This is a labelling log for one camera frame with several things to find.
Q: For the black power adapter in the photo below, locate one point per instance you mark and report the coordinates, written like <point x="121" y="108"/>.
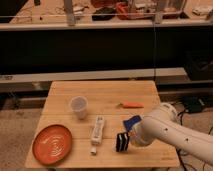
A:
<point x="193" y="104"/>

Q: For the small white block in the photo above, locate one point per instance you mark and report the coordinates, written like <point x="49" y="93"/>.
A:
<point x="93" y="151"/>

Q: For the orange toy carrot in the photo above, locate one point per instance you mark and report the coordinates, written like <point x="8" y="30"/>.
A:
<point x="130" y="105"/>

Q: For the blue sponge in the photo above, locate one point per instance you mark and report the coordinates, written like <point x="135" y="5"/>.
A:
<point x="128" y="124"/>

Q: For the black and white eraser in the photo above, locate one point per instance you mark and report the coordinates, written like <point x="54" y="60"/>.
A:
<point x="122" y="142"/>

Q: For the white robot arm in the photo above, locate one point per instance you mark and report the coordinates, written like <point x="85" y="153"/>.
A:
<point x="160" y="124"/>

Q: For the clear plastic cup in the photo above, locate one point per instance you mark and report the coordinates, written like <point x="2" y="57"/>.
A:
<point x="78" y="106"/>

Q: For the orange plate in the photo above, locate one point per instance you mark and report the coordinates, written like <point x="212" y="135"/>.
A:
<point x="52" y="144"/>

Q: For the wooden table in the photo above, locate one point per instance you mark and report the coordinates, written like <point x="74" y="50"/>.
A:
<point x="103" y="98"/>

